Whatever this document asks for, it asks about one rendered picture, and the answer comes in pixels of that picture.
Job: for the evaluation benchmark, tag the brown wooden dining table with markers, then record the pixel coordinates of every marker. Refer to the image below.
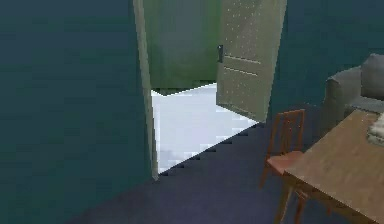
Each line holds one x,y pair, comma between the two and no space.
343,166

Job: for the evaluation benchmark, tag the pale green room door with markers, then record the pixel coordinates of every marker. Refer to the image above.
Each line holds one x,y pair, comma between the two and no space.
246,66

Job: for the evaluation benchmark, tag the red-brown wooden chair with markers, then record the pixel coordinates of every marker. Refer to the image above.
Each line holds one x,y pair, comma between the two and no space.
286,156

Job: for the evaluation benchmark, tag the grey sofa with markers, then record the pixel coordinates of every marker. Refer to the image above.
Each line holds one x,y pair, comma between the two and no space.
350,90

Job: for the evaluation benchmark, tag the white folded cloth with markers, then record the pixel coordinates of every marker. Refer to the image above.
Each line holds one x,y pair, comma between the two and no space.
377,131

